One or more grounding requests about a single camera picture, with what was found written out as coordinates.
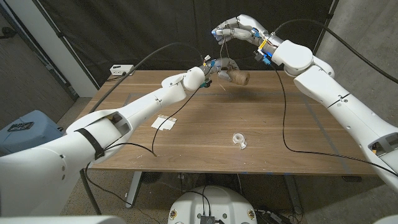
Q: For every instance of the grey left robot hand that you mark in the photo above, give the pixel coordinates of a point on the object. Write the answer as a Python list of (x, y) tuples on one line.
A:
[(222, 65)]

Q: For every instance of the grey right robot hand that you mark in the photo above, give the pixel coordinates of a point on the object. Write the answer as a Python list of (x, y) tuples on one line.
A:
[(245, 29)]

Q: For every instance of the jute twine strand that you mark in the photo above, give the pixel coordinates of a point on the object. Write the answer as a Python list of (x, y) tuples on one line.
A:
[(221, 49)]

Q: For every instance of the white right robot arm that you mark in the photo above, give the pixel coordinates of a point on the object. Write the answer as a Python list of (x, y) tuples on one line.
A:
[(342, 99)]

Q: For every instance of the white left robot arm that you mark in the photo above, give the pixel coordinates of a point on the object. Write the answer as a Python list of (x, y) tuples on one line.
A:
[(109, 133)]

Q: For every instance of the clear tape dispenser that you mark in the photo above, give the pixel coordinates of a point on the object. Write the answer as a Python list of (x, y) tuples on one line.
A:
[(242, 143)]

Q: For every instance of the white sticker sheet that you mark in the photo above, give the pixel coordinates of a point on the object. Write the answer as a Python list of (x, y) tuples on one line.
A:
[(164, 124)]

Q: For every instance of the dark grey cloth mat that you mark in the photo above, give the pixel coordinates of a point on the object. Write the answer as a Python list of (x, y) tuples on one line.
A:
[(155, 25)]

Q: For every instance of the black backdrop stand pole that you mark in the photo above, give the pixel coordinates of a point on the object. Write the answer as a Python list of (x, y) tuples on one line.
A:
[(325, 28), (63, 40)]

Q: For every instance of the white power outlet box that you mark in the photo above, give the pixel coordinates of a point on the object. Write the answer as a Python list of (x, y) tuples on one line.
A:
[(122, 69)]

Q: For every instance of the black floor fan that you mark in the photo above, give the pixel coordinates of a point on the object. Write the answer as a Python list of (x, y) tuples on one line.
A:
[(150, 177)]

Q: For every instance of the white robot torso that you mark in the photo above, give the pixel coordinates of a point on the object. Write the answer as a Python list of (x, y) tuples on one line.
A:
[(214, 202)]

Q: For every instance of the metal table leg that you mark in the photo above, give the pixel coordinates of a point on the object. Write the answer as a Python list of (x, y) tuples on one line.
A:
[(293, 196), (133, 189)]

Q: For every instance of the grey power strip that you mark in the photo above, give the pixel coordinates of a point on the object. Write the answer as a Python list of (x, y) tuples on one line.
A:
[(270, 216)]

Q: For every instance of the blue plastic bin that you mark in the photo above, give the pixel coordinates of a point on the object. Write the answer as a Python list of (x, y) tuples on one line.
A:
[(34, 130)]

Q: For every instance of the black patterned card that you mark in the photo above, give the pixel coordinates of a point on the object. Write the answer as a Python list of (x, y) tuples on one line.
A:
[(20, 126)]

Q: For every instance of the white robot chest panel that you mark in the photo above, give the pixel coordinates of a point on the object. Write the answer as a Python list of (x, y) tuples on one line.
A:
[(62, 220)]

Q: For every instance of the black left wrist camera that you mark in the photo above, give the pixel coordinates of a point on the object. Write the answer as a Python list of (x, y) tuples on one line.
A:
[(206, 83)]

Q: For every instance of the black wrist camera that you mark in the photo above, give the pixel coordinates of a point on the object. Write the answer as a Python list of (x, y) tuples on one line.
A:
[(262, 57), (206, 83)]

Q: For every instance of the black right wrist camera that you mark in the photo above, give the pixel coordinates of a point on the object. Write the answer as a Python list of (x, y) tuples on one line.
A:
[(262, 57)]

